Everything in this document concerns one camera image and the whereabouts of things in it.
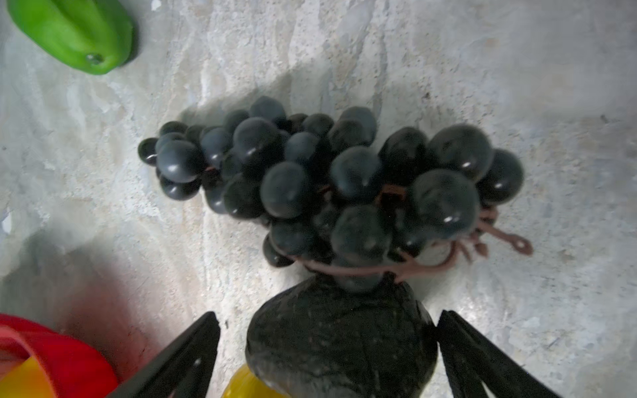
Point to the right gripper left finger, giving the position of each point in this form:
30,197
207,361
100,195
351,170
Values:
183,369

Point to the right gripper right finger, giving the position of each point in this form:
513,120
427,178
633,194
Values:
475,366

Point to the small yellow wrinkled fruit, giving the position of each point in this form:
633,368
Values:
244,384

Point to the red flower-shaped fruit bowl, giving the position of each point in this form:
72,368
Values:
73,368

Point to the black avocado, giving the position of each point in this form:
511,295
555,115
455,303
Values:
317,340

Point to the yellow lemon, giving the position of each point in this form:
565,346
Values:
24,379

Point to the green lime fruit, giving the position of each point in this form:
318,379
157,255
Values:
90,36

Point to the black grape bunch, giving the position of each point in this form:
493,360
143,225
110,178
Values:
332,202

